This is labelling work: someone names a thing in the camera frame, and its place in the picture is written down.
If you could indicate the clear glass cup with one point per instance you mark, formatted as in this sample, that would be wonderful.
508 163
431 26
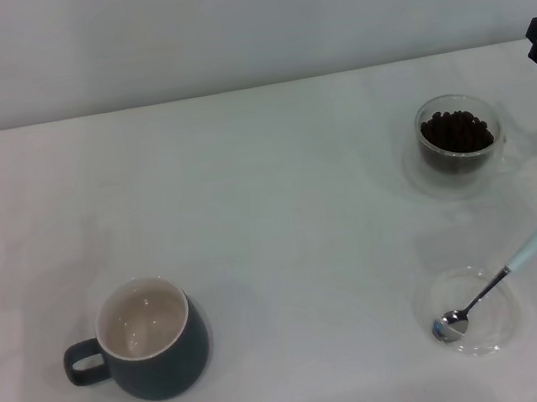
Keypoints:
449 161

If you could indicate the coffee beans pile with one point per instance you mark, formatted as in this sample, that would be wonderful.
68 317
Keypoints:
455 132

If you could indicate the clear glass saucer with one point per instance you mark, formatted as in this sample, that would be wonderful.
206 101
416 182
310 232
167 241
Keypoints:
428 189
495 329

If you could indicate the dark blue ceramic mug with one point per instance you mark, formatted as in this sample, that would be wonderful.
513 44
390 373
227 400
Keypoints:
162 368

